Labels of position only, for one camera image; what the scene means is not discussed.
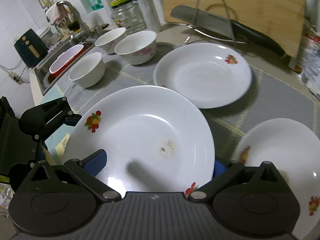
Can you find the black air fryer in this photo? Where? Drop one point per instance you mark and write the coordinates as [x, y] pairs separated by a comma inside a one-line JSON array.
[[31, 48]]

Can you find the tall cling film roll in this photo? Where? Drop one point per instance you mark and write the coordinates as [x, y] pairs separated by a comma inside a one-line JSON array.
[[150, 15]]

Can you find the glass jar green lid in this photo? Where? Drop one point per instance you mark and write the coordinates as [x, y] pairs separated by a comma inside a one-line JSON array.
[[127, 14]]

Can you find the bamboo cutting board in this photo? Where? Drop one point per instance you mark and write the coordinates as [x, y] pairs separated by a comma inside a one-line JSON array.
[[281, 20]]

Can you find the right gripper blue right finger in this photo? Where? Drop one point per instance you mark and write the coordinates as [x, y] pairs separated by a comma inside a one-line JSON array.
[[225, 175]]

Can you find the steel sink faucet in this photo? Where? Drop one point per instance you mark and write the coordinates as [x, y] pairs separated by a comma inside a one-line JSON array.
[[63, 12]]

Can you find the red and white basin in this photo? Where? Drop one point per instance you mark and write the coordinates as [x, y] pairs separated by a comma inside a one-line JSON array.
[[65, 59]]

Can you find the red printed food bag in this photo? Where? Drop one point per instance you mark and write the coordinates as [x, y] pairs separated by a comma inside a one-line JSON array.
[[303, 47]]

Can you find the white plate with food stain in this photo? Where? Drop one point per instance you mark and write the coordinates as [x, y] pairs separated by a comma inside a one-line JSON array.
[[294, 150]]

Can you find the white power strip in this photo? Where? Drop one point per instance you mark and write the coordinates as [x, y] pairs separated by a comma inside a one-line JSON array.
[[15, 77]]

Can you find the wire knife rack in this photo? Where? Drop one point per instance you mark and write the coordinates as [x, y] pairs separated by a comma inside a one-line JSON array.
[[210, 25]]

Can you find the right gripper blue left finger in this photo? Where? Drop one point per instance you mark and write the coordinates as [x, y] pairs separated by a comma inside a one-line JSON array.
[[85, 171]]

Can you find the white plate fruit print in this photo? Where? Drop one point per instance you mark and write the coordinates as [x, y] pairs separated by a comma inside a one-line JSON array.
[[155, 140], [210, 75]]

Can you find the cleaver knife black handle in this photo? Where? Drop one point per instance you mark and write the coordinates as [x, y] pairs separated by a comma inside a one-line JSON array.
[[240, 30]]

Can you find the white floral bowl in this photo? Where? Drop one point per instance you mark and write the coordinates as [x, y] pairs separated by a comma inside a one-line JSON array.
[[137, 48], [109, 40]]

